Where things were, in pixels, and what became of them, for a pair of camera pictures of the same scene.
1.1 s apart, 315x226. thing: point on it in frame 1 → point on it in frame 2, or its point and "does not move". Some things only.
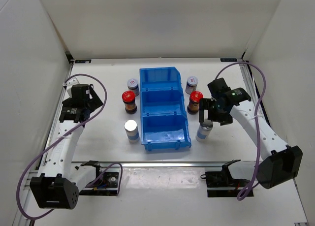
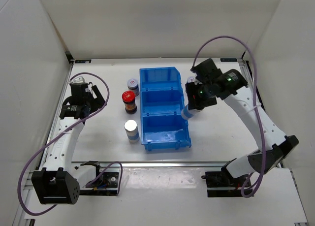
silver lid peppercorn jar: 132,130 does not move
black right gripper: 205,104 → 192,91
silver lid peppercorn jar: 204,131 → 186,113
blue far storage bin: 163,79 does not move
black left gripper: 95,102 does not move
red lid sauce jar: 129,99 does not move
